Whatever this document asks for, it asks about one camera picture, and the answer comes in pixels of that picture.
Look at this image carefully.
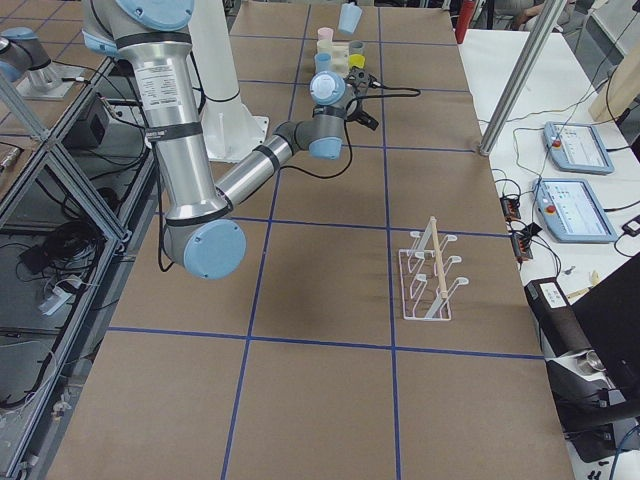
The teach pendant near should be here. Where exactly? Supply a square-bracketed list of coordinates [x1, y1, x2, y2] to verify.
[533, 178, 617, 244]

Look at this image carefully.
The white wire cup rack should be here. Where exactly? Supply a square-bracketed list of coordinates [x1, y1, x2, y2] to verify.
[397, 216, 470, 322]

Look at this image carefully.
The black braided cable right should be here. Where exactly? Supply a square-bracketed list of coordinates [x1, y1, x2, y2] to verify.
[277, 74, 421, 179]

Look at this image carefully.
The pink plastic cup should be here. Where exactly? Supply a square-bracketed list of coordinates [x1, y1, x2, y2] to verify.
[317, 27, 334, 41]

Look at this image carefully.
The pale green plastic cup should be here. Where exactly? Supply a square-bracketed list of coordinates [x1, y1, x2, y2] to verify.
[316, 39, 333, 55]

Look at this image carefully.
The cream serving tray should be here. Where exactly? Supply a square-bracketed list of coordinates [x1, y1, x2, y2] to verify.
[331, 42, 350, 77]

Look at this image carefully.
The yellow plastic cup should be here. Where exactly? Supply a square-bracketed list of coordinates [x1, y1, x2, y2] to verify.
[348, 53, 366, 69]

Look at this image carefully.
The grey plastic cup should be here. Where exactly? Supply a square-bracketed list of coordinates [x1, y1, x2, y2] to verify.
[349, 40, 365, 56]

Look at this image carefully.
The light blue cup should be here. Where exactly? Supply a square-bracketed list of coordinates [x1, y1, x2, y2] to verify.
[338, 3, 362, 35]
[314, 52, 332, 75]

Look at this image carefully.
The teach pendant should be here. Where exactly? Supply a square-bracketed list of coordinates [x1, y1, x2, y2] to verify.
[533, 178, 617, 244]
[543, 122, 615, 175]

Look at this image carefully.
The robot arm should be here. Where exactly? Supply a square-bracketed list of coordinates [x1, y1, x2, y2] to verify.
[82, 1, 377, 279]

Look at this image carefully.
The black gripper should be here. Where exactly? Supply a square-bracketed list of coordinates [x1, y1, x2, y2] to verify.
[345, 68, 379, 129]

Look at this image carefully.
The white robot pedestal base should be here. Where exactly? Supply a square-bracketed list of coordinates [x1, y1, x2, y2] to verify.
[189, 0, 269, 163]

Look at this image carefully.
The red fire extinguisher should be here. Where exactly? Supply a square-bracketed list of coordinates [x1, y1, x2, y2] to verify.
[454, 0, 476, 45]

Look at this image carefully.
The aluminium frame post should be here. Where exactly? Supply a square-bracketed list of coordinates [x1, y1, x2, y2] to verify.
[478, 0, 567, 156]

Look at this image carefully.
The teach pendant far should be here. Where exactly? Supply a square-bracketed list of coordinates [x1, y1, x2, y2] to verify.
[543, 122, 615, 175]

